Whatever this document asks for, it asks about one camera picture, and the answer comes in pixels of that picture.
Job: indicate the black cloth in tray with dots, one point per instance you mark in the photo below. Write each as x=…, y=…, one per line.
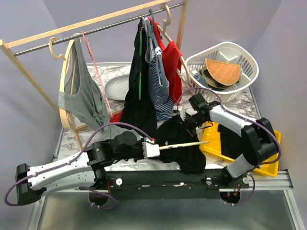
x=231, y=142

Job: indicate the white oval plate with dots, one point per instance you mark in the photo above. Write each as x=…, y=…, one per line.
x=117, y=88

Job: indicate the black mounting rail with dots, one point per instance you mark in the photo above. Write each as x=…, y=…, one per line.
x=170, y=184

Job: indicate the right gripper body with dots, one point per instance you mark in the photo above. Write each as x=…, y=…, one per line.
x=193, y=121

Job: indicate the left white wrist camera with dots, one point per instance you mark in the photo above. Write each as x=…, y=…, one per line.
x=150, y=148

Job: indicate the wooden clothes rack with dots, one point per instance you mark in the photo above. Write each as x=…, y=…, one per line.
x=6, y=47

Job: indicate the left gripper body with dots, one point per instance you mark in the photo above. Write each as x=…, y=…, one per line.
x=136, y=153

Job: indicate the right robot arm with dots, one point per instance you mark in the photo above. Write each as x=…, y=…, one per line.
x=257, y=136

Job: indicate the white laundry basket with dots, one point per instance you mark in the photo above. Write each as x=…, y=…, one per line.
x=227, y=52

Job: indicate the grey tank top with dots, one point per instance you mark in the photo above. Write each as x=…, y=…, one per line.
x=82, y=96

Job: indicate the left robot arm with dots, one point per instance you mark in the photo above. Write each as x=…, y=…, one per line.
x=83, y=169

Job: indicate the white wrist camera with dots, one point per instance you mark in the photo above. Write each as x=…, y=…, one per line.
x=150, y=148
x=179, y=110

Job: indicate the cream wooden hanger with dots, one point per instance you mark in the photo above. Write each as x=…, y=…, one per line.
x=183, y=145

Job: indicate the hanging black garment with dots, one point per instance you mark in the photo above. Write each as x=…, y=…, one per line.
x=138, y=109

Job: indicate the black tank top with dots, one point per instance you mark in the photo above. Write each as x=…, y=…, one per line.
x=190, y=159

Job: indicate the wooden hanger under red top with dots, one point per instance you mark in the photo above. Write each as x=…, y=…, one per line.
x=182, y=68

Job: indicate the pink wire hanger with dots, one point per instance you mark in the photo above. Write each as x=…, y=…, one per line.
x=87, y=42

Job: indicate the red tank top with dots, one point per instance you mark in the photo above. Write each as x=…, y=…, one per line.
x=169, y=59

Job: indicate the dark items in basket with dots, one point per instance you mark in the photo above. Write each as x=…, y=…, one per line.
x=203, y=77

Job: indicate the wooden hanger under grey top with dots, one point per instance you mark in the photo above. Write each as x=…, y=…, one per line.
x=65, y=116

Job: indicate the blue grey hanger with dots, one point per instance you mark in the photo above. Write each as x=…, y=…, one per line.
x=157, y=53

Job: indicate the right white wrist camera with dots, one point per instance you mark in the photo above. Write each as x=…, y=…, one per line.
x=179, y=110

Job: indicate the green plastic hanger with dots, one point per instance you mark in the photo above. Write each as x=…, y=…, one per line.
x=140, y=72

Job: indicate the yellow plastic tray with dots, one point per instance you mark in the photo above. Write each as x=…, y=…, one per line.
x=214, y=149

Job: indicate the blue striped tank top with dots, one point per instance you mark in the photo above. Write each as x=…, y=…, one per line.
x=159, y=96

